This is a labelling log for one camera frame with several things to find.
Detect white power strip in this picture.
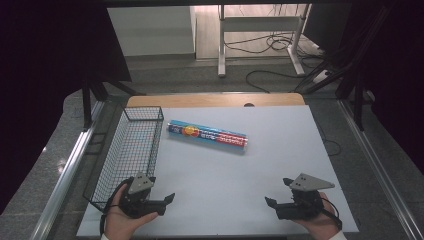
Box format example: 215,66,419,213
312,69,335,85

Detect black floor cables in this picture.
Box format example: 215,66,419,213
223,31,326,94

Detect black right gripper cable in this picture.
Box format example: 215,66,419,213
320,196,344,232

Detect black stand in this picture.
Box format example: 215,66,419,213
293,4,396,132
80,74,147,132

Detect person's left hand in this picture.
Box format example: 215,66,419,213
104,184,160,240

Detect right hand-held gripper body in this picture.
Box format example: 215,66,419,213
275,172,336,221

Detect aluminium rail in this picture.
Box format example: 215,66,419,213
337,99,424,240
29,99,106,240

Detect black wire basket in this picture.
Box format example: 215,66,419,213
82,105,165,213

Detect white desk frame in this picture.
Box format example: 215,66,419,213
217,3,313,78

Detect dark curtain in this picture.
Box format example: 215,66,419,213
0,0,133,214
301,0,424,176

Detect thin black cable loop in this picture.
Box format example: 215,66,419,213
314,119,343,157

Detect white table cover sheet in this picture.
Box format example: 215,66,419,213
76,104,360,238

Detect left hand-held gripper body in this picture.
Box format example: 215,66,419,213
118,172,168,220

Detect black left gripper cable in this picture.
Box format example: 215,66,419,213
99,178,132,236

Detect person's right hand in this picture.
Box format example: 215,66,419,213
295,191,342,240

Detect blue and red foil roll box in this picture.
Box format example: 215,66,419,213
166,119,250,155

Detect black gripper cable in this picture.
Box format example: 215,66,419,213
99,178,132,236
320,196,344,232

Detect white cabinet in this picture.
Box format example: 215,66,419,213
106,6,198,58

